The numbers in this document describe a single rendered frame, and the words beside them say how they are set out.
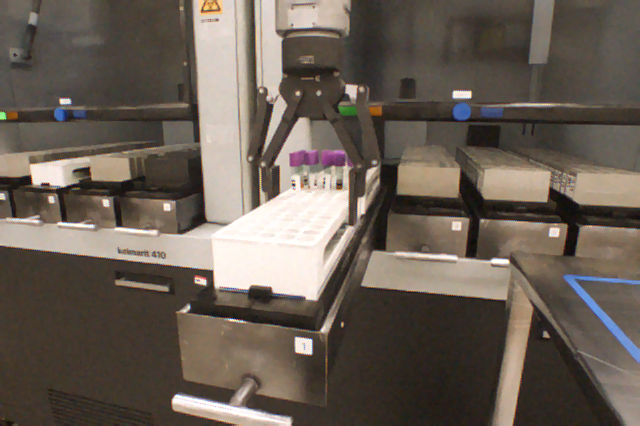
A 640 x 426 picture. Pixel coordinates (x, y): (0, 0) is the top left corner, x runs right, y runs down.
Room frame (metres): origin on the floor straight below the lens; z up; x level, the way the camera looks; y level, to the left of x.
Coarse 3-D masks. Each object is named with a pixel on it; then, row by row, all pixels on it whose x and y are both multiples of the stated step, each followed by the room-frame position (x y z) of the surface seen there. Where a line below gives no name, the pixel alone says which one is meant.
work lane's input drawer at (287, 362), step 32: (384, 192) 0.86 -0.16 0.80; (352, 256) 0.46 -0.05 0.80; (256, 288) 0.32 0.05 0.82; (352, 288) 0.40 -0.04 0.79; (192, 320) 0.30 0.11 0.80; (224, 320) 0.29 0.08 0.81; (256, 320) 0.29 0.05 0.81; (288, 320) 0.29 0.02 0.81; (320, 320) 0.30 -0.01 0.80; (192, 352) 0.30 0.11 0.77; (224, 352) 0.30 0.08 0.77; (256, 352) 0.29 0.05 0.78; (288, 352) 0.28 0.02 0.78; (320, 352) 0.27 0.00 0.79; (224, 384) 0.30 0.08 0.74; (256, 384) 0.29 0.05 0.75; (288, 384) 0.28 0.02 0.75; (320, 384) 0.27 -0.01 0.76; (224, 416) 0.25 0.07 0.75; (256, 416) 0.24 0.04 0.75; (288, 416) 0.24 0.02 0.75
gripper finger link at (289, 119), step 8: (296, 96) 0.49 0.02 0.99; (288, 104) 0.49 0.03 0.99; (296, 104) 0.49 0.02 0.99; (288, 112) 0.49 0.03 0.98; (288, 120) 0.49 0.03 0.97; (296, 120) 0.52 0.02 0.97; (280, 128) 0.50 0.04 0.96; (288, 128) 0.50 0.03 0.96; (280, 136) 0.50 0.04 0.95; (272, 144) 0.50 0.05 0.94; (280, 144) 0.51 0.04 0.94; (264, 152) 0.50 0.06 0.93; (272, 152) 0.50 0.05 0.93; (264, 160) 0.50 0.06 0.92
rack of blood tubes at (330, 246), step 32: (288, 192) 0.54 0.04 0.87; (320, 192) 0.55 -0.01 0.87; (256, 224) 0.38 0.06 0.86; (288, 224) 0.38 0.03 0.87; (320, 224) 0.40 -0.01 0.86; (224, 256) 0.33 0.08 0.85; (256, 256) 0.32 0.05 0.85; (288, 256) 0.32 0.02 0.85; (320, 256) 0.33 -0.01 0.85; (288, 288) 0.32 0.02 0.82
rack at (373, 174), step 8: (344, 168) 0.81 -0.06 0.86; (376, 168) 0.81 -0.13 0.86; (320, 176) 0.70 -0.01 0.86; (344, 176) 0.70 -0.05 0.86; (368, 176) 0.70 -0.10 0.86; (376, 176) 0.89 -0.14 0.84; (344, 184) 0.63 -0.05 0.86; (368, 184) 0.67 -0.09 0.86; (376, 184) 0.83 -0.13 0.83; (368, 192) 0.81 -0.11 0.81; (368, 200) 0.68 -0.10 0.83
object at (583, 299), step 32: (512, 256) 0.41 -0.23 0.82; (544, 256) 0.41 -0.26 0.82; (576, 256) 0.41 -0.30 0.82; (512, 288) 0.40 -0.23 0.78; (544, 288) 0.32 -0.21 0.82; (576, 288) 0.32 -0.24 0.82; (608, 288) 0.32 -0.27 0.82; (512, 320) 0.40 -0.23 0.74; (544, 320) 0.29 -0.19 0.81; (576, 320) 0.27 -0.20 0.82; (608, 320) 0.26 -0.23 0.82; (512, 352) 0.40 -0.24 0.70; (576, 352) 0.23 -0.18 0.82; (608, 352) 0.22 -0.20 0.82; (512, 384) 0.40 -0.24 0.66; (608, 384) 0.19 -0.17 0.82; (512, 416) 0.40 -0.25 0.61; (608, 416) 0.17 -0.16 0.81
